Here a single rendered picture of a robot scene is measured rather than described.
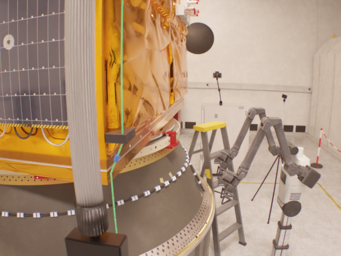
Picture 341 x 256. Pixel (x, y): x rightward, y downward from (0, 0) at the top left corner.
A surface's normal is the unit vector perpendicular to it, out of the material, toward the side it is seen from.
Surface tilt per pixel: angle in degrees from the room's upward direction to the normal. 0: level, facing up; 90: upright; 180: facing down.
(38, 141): 100
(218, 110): 90
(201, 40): 90
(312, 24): 90
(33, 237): 62
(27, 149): 95
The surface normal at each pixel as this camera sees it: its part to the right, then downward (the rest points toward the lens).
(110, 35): 0.70, 0.09
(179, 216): 0.74, -0.35
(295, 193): -0.10, 0.38
